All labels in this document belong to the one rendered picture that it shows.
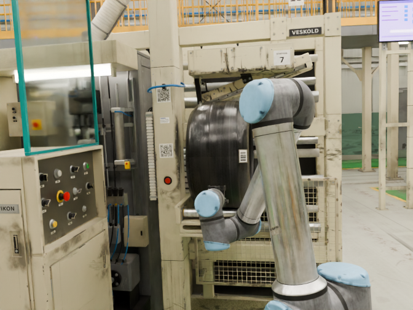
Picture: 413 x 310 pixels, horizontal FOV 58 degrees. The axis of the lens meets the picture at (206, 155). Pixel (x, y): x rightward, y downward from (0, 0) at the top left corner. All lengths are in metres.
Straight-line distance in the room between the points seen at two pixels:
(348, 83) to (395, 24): 6.36
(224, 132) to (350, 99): 10.45
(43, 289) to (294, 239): 0.97
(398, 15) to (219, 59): 4.03
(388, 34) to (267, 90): 4.87
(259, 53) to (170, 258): 1.23
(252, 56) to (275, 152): 1.24
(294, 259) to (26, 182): 0.98
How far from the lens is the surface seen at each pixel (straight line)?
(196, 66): 2.20
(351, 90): 12.08
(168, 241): 2.06
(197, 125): 1.76
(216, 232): 1.34
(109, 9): 2.45
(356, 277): 1.18
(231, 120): 1.75
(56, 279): 1.62
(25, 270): 1.59
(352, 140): 12.02
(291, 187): 1.00
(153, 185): 2.02
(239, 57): 2.17
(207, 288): 2.76
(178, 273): 2.11
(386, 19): 5.82
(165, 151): 1.96
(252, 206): 1.33
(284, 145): 0.99
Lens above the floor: 1.37
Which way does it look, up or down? 5 degrees down
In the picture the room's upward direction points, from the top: 2 degrees counter-clockwise
